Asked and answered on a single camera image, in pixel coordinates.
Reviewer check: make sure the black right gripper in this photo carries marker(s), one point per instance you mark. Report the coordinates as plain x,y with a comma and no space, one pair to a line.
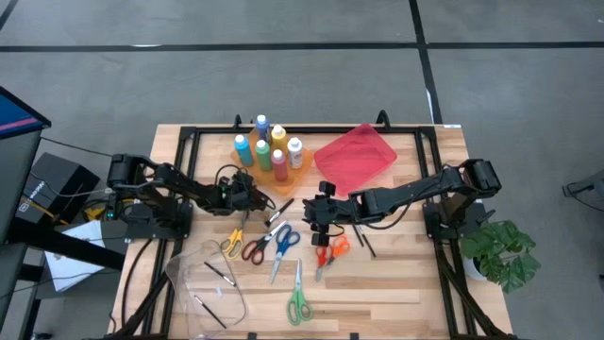
340,212

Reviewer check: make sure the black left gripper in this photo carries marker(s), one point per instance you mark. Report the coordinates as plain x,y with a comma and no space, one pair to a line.
236,198

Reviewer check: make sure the pink paint bottle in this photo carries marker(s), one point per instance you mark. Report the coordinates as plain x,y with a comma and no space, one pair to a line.
280,167

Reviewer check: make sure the thin black paintbrush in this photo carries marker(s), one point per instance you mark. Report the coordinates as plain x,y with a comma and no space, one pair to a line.
358,236
219,274
210,311
368,242

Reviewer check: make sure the green paint bottle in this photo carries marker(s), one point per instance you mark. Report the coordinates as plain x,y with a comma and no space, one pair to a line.
263,158

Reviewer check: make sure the small orange scissors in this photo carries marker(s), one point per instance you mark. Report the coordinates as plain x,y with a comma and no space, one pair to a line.
332,257

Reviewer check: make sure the teal paint bottle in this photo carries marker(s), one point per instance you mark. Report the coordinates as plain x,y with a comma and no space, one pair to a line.
244,153

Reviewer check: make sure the white paint bottle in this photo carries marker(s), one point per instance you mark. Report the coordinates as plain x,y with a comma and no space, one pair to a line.
295,155

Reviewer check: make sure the yellow paint bottle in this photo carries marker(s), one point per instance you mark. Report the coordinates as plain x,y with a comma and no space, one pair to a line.
279,141

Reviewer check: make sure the blue paint bottle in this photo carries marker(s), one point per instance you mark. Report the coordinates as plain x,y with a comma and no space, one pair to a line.
263,128

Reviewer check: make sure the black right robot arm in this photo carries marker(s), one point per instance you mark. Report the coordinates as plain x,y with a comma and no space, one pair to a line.
406,196

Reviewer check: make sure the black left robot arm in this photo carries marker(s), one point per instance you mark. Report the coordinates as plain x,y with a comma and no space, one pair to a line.
181,184

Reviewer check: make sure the orange translucent plastic bin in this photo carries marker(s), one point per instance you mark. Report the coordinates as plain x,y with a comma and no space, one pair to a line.
285,188

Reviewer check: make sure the dark red black scissors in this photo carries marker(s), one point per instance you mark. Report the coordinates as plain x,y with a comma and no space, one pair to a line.
264,238

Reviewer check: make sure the pink translucent plastic bin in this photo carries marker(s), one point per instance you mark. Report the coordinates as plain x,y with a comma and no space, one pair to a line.
354,158

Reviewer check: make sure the clear plastic bin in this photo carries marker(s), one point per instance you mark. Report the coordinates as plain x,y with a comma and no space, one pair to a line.
189,283

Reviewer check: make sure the green plant in white pot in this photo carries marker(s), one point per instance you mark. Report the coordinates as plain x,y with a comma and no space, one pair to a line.
500,255

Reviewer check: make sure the black stand beam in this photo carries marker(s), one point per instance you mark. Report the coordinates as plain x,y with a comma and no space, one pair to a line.
71,245

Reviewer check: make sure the black equipment box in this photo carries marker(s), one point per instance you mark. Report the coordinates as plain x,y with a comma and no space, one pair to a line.
61,175

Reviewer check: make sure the white paper sheet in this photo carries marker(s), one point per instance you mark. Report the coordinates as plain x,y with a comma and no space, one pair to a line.
71,274

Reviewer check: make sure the monitor with blue screen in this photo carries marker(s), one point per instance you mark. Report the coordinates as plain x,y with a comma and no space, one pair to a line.
19,118

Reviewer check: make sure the grey chair base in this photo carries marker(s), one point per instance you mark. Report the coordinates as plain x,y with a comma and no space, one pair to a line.
590,184

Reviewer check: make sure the black frame hook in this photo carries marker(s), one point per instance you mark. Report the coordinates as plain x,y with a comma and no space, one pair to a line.
383,112
237,117

